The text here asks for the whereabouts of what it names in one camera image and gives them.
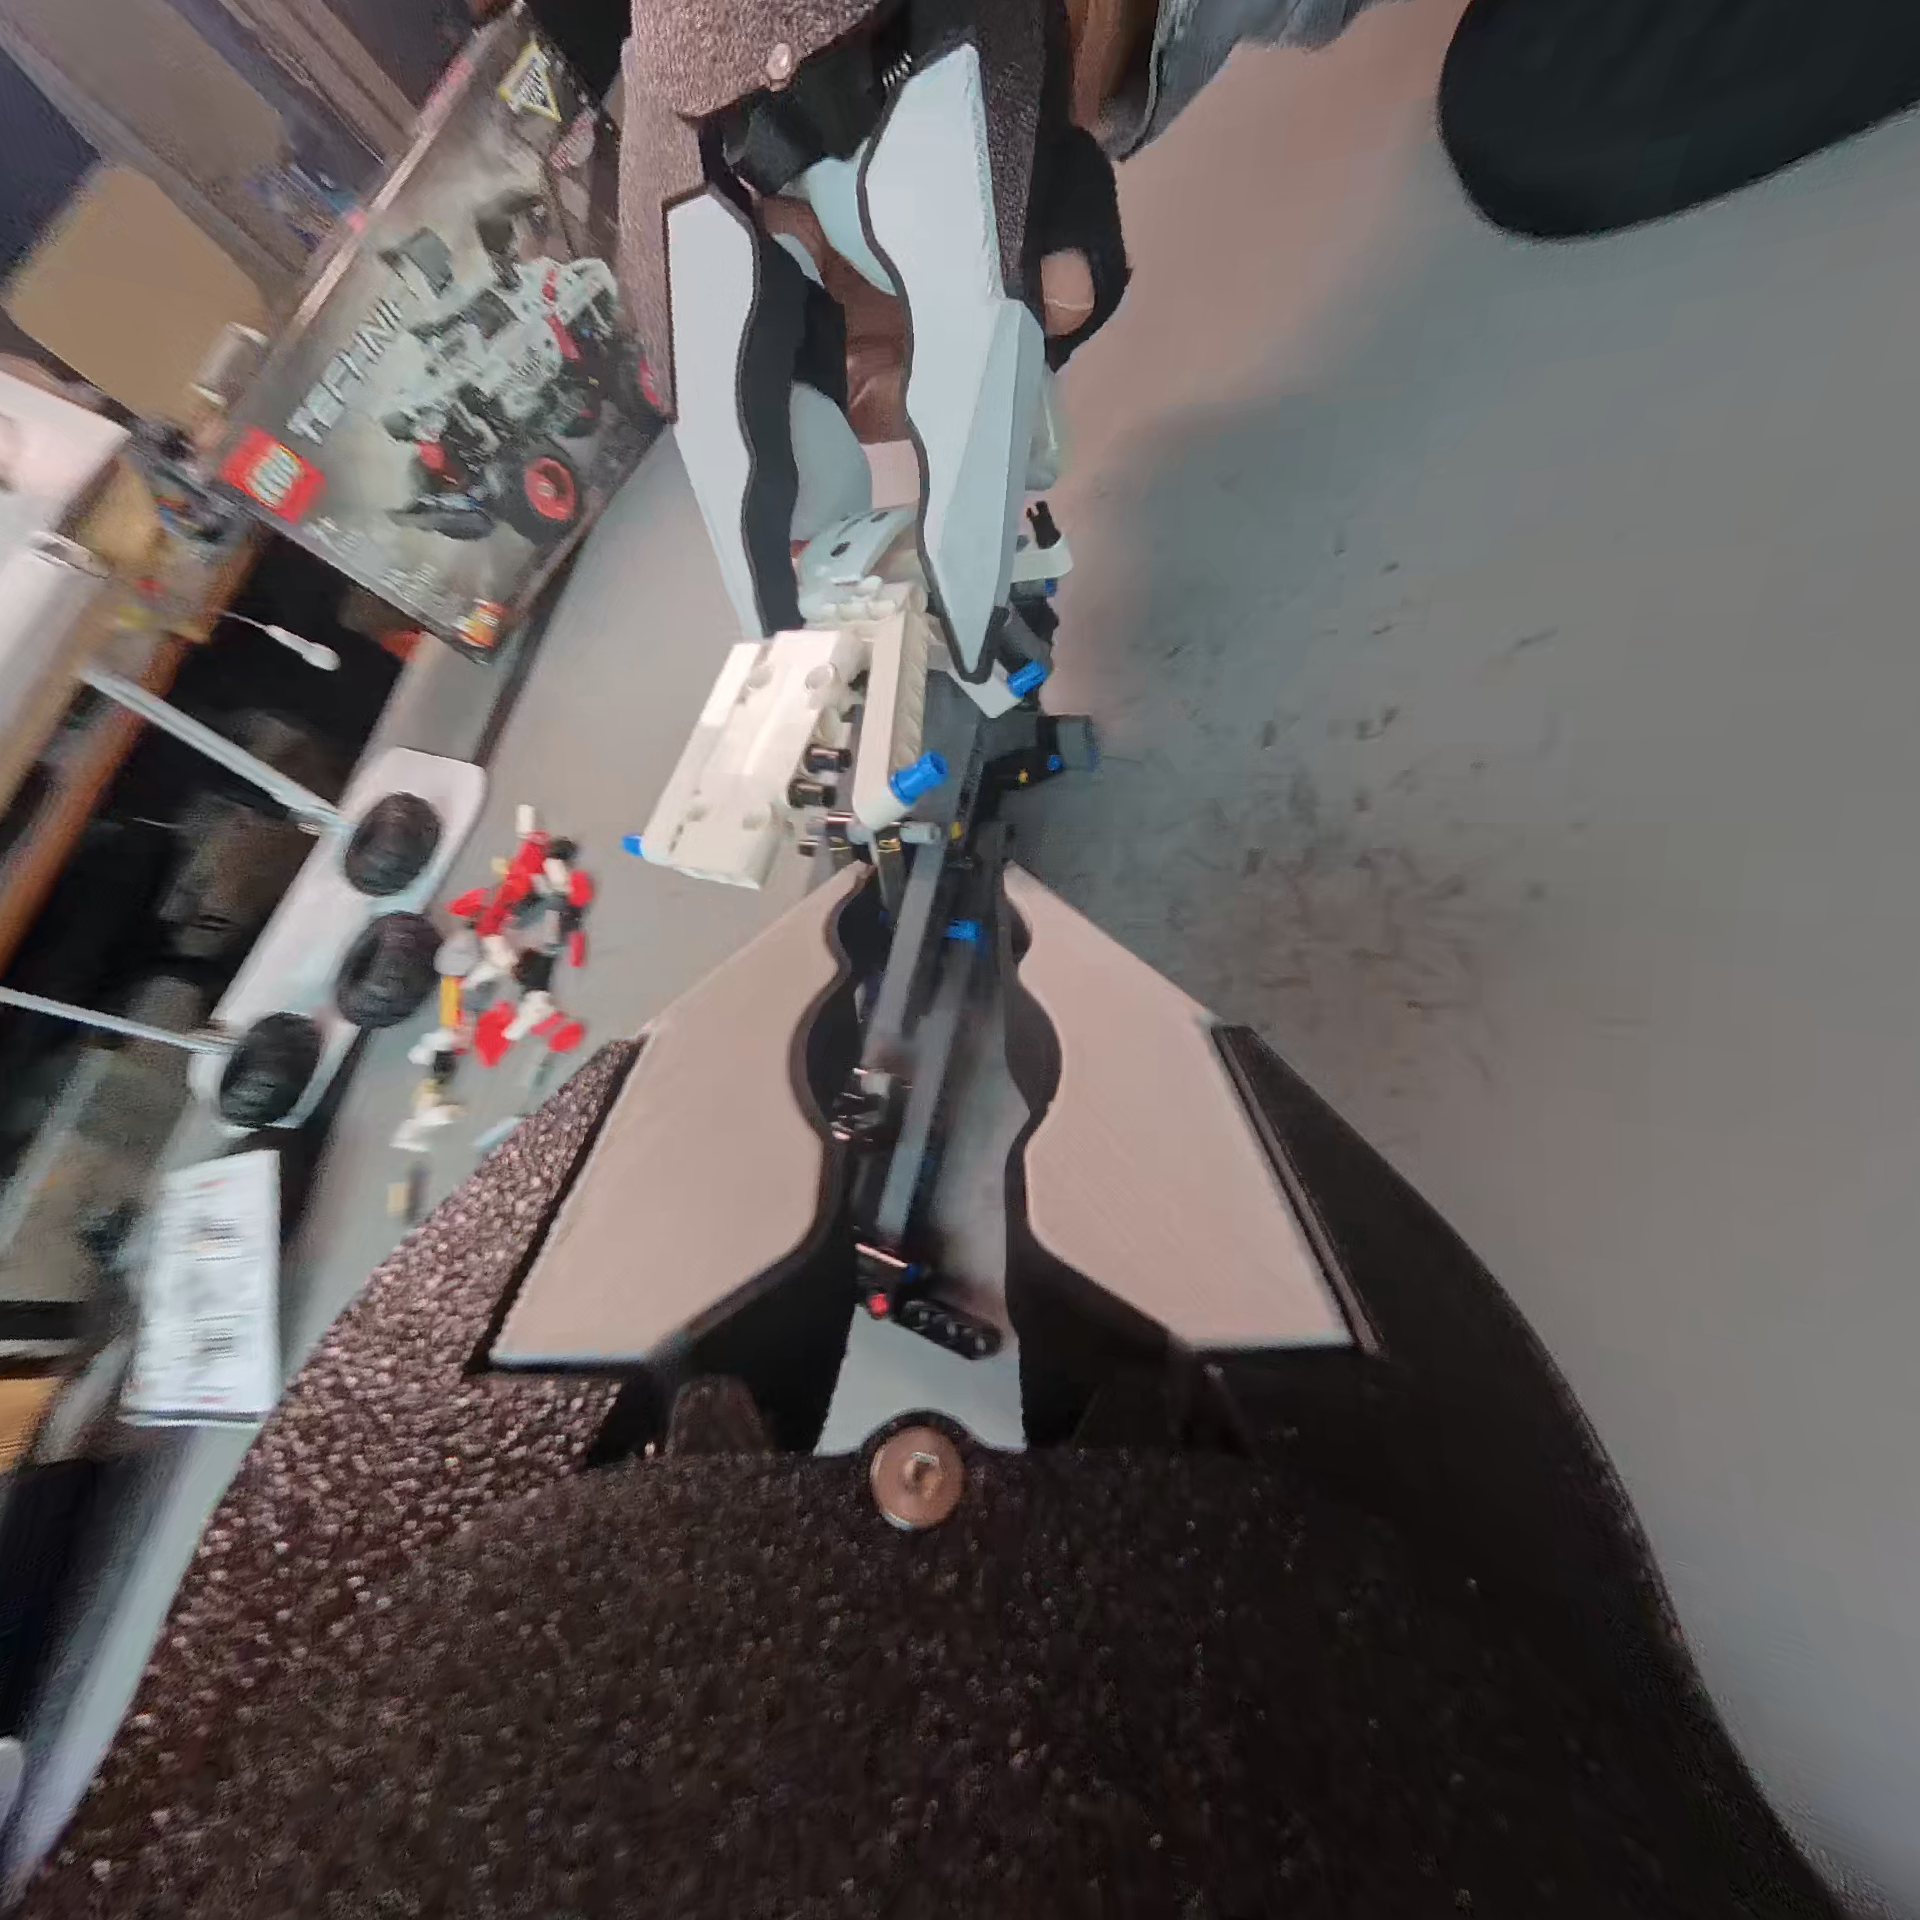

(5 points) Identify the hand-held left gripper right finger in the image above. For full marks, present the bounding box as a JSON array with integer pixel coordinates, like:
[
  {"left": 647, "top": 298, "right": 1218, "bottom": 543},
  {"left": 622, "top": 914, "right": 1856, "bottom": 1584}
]
[{"left": 1006, "top": 865, "right": 1358, "bottom": 1449}]

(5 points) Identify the pile of red white brick parts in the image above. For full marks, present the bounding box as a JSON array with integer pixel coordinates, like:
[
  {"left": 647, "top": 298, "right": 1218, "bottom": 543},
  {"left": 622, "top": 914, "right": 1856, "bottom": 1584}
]
[{"left": 390, "top": 801, "right": 589, "bottom": 1157}]

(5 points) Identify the white document stand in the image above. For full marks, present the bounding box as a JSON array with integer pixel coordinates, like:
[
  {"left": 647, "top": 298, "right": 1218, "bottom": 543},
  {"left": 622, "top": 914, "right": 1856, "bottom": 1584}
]
[{"left": 0, "top": 658, "right": 486, "bottom": 1133}]

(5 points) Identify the wooden side table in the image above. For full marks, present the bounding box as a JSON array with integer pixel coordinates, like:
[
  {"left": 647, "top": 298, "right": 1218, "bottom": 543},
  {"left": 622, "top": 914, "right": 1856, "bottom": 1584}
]
[{"left": 0, "top": 508, "right": 264, "bottom": 963}]

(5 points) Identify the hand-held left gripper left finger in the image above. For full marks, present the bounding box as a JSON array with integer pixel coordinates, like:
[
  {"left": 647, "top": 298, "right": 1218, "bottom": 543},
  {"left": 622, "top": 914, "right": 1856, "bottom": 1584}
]
[{"left": 486, "top": 865, "right": 872, "bottom": 1453}]

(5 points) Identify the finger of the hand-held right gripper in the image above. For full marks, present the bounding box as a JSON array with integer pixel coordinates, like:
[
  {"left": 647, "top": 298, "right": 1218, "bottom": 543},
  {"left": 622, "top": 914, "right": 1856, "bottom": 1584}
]
[
  {"left": 857, "top": 41, "right": 1050, "bottom": 718},
  {"left": 664, "top": 190, "right": 807, "bottom": 638}
]

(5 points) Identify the grey desk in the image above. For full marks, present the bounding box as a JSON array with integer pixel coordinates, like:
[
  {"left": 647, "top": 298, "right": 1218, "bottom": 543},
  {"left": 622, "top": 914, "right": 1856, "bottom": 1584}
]
[{"left": 0, "top": 0, "right": 1920, "bottom": 1920}]

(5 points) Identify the person's right hand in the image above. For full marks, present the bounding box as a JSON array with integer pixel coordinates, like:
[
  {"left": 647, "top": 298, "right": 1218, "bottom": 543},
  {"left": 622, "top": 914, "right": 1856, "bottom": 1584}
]
[{"left": 1039, "top": 0, "right": 1159, "bottom": 340}]

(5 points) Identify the brick-built truck chassis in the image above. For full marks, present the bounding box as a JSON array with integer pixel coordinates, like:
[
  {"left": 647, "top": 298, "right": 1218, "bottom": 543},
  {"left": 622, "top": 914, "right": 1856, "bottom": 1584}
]
[{"left": 622, "top": 501, "right": 1103, "bottom": 1365}]

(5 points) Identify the printed sticker sheet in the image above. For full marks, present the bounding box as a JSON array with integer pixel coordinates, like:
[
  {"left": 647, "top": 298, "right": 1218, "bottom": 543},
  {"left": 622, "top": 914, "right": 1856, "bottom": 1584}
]
[{"left": 119, "top": 1152, "right": 287, "bottom": 1425}]

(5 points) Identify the black toy tyre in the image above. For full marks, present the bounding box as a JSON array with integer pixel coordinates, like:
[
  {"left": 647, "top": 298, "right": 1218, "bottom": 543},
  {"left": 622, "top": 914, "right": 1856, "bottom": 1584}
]
[
  {"left": 337, "top": 914, "right": 440, "bottom": 1031},
  {"left": 342, "top": 793, "right": 442, "bottom": 896},
  {"left": 221, "top": 1017, "right": 321, "bottom": 1131}
]

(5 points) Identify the toy truck set box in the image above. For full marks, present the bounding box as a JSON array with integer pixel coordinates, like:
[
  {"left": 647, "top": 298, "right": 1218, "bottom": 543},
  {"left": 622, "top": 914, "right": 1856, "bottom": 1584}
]
[{"left": 209, "top": 0, "right": 672, "bottom": 662}]

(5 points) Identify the beige chair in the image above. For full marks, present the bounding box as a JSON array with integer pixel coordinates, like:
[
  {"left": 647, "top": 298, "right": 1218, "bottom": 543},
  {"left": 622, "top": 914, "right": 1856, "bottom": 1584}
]
[{"left": 0, "top": 166, "right": 272, "bottom": 422}]

